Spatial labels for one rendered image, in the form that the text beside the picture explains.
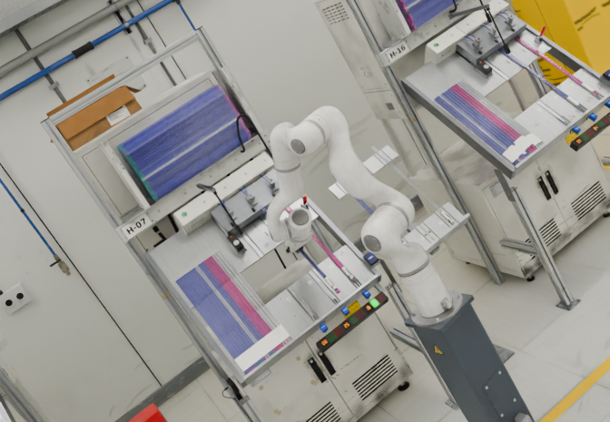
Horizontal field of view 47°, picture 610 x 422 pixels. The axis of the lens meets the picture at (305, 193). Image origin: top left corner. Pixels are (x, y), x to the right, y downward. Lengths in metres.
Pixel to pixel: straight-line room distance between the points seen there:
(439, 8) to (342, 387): 1.83
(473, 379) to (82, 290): 2.72
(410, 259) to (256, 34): 2.70
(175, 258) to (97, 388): 1.88
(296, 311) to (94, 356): 2.09
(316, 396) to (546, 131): 1.56
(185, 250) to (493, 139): 1.44
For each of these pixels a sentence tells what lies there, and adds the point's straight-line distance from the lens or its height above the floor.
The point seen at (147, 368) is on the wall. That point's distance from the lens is 4.75.
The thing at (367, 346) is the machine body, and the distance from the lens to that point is 3.29.
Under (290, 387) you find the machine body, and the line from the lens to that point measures 3.19.
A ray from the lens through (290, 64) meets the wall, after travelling 4.78.
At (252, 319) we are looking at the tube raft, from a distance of 2.83.
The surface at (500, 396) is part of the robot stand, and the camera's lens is 2.64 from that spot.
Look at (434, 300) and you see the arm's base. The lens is 2.42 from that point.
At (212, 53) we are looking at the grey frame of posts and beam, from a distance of 3.12.
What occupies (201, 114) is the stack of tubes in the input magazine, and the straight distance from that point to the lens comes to 3.03.
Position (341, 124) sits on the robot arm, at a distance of 2.30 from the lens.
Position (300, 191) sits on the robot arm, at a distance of 2.47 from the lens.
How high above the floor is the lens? 1.92
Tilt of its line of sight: 16 degrees down
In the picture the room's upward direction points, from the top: 31 degrees counter-clockwise
